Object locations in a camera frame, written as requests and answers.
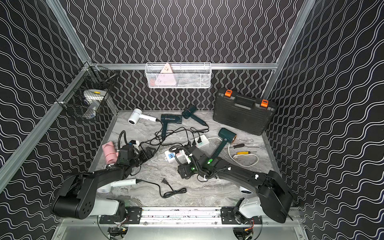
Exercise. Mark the silver dryer in black basket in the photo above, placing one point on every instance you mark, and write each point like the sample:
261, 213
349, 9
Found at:
93, 99

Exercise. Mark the green dryer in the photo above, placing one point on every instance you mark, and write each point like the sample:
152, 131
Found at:
190, 113
166, 119
227, 137

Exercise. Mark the black handled screwdriver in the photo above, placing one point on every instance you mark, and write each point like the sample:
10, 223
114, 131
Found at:
237, 146

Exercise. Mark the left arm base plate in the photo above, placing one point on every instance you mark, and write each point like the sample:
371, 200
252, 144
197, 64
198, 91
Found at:
131, 215

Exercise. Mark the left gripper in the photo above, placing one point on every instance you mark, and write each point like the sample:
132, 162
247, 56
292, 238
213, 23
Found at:
143, 153

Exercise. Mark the white dryer at back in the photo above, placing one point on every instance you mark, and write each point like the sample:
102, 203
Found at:
137, 114

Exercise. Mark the white wire wall basket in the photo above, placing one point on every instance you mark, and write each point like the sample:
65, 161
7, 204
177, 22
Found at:
187, 75

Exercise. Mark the pink hair dryer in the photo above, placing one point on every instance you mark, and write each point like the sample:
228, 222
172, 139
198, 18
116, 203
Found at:
110, 153

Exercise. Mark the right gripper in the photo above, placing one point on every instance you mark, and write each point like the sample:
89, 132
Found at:
185, 167

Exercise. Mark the yellow handled screwdriver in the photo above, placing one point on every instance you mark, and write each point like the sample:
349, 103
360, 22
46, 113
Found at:
243, 153

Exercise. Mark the black wire mesh basket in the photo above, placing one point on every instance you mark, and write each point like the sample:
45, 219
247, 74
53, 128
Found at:
91, 77

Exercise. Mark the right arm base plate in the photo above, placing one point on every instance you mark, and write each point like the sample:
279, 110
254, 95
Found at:
232, 216

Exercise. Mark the black plastic tool case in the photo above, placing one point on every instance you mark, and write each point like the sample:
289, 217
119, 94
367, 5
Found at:
251, 115

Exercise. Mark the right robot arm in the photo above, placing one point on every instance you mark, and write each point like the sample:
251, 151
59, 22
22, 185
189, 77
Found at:
274, 198

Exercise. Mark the pink triangular item in basket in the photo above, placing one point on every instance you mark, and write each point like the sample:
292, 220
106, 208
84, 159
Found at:
166, 77

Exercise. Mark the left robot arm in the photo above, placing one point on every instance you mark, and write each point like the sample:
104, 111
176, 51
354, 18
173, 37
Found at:
77, 196

